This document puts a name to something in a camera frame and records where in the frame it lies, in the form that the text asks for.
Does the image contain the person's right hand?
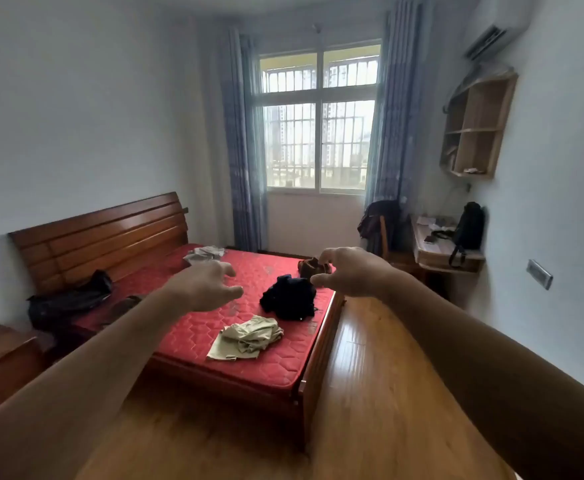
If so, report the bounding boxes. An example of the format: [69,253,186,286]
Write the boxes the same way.
[310,246,398,299]

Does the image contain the person's left hand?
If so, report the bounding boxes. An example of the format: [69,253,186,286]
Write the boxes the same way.
[164,260,245,313]

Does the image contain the brown sweater with blue trim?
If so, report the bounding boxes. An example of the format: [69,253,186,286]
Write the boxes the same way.
[297,257,332,279]

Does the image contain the beige shirt clothes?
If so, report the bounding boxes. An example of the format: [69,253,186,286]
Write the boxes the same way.
[207,315,285,361]

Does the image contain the navy blue jacket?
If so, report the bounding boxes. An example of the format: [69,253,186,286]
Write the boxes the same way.
[259,273,318,321]

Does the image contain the dark grey trousers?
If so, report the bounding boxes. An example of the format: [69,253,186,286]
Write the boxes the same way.
[99,294,145,328]

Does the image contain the person's left forearm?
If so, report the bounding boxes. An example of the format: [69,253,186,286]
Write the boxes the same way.
[0,284,198,480]

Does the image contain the person's right forearm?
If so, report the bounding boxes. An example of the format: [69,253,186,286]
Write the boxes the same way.
[379,268,584,480]

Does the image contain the wooden chair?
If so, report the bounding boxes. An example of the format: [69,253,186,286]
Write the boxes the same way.
[379,214,422,275]

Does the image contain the small wooden desk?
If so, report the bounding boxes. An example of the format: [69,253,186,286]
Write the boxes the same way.
[411,214,486,275]

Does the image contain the white papers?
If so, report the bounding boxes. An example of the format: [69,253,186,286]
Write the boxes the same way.
[416,214,455,233]

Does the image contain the wooden headboard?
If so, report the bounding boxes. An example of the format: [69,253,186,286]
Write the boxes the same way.
[7,191,348,451]

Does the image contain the black backpack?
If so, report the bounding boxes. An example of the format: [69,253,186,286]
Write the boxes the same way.
[447,201,486,268]

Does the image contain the black bag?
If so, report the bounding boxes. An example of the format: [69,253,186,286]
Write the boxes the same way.
[27,269,114,331]

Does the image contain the wooden nightstand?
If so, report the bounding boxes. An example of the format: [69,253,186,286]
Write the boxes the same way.
[0,323,55,427]

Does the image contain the wooden wall shelf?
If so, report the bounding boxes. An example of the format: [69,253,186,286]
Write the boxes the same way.
[439,69,519,179]

